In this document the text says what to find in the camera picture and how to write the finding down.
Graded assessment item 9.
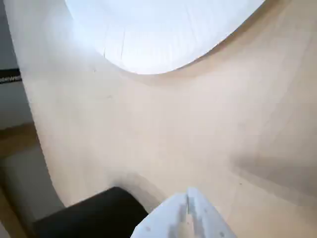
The white paper plate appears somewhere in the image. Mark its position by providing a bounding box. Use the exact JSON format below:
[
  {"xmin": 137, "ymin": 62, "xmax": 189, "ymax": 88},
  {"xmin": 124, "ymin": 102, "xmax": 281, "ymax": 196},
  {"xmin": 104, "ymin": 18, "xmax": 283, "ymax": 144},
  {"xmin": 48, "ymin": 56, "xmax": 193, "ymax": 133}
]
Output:
[{"xmin": 64, "ymin": 0, "xmax": 265, "ymax": 75}]

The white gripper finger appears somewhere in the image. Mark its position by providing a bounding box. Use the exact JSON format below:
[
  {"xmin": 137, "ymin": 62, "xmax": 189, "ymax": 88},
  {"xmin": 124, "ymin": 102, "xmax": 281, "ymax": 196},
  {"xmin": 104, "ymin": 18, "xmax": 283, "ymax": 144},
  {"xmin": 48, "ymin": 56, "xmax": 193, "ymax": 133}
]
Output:
[
  {"xmin": 187, "ymin": 187, "xmax": 236, "ymax": 238},
  {"xmin": 131, "ymin": 191, "xmax": 189, "ymax": 238}
]

